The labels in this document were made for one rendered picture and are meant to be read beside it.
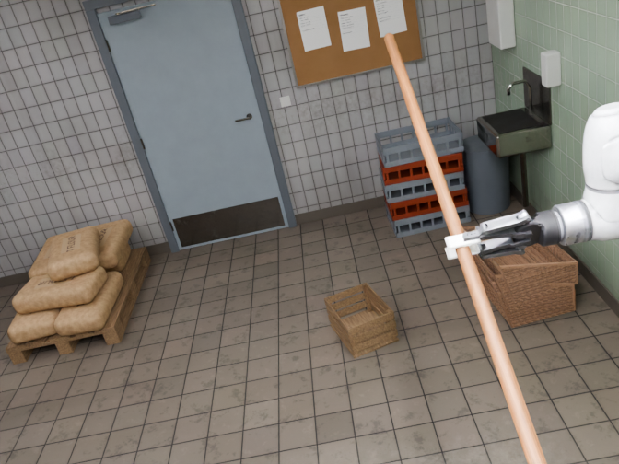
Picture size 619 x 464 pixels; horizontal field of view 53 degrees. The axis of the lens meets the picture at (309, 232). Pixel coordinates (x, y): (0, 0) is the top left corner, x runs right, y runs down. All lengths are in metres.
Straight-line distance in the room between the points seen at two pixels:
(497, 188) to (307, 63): 1.78
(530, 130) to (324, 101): 1.71
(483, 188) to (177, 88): 2.52
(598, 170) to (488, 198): 3.70
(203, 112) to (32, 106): 1.34
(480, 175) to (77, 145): 3.24
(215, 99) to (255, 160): 0.60
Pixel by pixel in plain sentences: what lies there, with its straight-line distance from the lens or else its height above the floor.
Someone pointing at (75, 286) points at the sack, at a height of 0.45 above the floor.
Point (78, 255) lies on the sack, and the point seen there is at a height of 0.59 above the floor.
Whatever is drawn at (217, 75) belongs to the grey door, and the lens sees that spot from 5.07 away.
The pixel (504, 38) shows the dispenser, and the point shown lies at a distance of 4.68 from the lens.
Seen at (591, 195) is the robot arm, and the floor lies 1.75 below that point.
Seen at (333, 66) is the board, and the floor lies 1.29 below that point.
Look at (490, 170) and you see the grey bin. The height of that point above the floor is 0.38.
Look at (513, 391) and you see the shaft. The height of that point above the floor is 1.55.
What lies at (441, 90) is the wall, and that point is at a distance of 5.26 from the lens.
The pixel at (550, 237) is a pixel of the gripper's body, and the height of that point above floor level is 1.68.
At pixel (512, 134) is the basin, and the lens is 4.23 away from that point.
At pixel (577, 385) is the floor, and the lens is 3.53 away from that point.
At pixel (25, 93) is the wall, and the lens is 5.48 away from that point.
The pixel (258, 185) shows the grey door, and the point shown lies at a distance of 5.32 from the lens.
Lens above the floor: 2.37
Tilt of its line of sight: 26 degrees down
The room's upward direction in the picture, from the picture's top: 13 degrees counter-clockwise
